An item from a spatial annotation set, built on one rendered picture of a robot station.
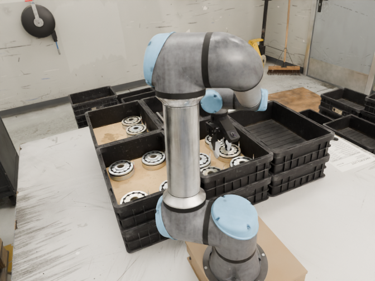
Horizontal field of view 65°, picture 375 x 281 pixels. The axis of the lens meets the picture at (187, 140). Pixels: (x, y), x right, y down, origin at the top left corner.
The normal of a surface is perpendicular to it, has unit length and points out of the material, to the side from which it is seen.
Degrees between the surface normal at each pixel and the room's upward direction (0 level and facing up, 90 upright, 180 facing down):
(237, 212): 9
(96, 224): 0
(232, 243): 94
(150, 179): 0
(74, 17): 90
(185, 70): 95
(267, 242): 4
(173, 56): 66
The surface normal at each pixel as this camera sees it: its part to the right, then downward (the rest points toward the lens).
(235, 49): 0.34, -0.16
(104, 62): 0.43, 0.44
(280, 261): -0.09, -0.81
